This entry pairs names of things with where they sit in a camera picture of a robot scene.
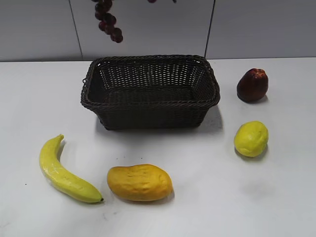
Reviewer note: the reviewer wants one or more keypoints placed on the purple grape bunch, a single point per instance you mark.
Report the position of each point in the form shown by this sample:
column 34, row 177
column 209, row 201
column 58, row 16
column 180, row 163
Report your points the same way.
column 107, row 21

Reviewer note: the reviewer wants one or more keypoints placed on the black woven basket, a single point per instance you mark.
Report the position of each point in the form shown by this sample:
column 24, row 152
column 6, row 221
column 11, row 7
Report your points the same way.
column 149, row 92

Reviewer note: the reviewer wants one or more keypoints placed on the orange mango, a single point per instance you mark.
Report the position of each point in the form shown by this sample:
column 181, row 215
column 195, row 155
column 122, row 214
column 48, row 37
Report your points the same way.
column 144, row 182

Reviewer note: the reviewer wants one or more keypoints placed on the yellow lemon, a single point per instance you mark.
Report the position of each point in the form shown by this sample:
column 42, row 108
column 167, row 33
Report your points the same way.
column 251, row 139

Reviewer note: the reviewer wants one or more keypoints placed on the dark red apple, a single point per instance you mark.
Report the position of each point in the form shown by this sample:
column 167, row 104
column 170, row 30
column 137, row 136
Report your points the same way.
column 253, row 86

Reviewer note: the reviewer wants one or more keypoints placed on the yellow banana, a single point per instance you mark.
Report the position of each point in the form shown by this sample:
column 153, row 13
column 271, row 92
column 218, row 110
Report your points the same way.
column 63, row 180

